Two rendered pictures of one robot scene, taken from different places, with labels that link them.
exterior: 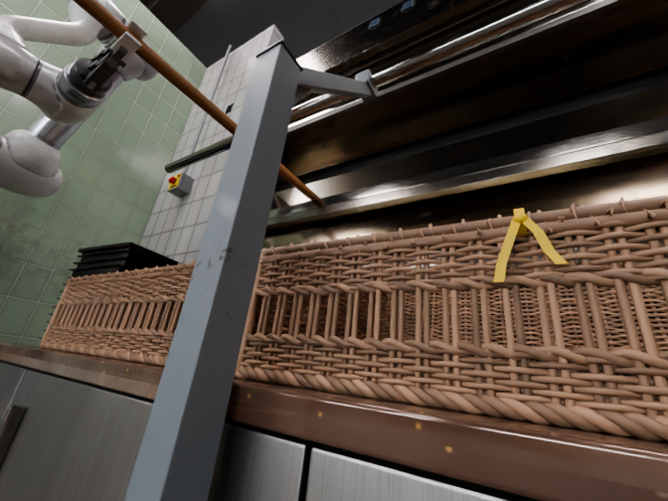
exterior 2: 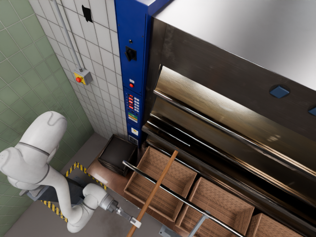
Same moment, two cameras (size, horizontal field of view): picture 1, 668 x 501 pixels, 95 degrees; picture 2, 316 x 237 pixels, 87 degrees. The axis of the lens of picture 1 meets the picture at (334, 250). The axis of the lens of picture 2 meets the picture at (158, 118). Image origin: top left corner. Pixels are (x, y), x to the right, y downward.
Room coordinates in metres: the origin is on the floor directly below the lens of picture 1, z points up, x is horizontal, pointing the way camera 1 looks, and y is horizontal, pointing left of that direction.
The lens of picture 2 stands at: (0.51, 0.48, 2.48)
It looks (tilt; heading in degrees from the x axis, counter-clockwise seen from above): 60 degrees down; 344
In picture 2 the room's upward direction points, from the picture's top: 14 degrees clockwise
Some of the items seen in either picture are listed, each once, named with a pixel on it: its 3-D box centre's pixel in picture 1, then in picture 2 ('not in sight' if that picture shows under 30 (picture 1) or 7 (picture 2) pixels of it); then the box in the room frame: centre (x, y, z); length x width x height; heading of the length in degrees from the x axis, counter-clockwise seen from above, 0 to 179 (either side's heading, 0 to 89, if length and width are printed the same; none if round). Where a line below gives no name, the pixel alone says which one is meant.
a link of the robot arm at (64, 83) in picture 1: (83, 84); (107, 201); (0.58, 0.67, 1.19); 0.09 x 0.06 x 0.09; 145
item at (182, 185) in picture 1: (180, 184); (82, 75); (1.45, 0.87, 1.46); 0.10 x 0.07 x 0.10; 56
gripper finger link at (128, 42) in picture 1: (125, 47); not in sight; (0.45, 0.48, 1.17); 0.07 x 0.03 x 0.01; 55
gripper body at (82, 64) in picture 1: (96, 72); (116, 208); (0.54, 0.61, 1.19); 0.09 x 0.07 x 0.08; 55
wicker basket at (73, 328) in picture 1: (230, 307); (160, 182); (0.75, 0.23, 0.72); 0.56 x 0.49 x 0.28; 58
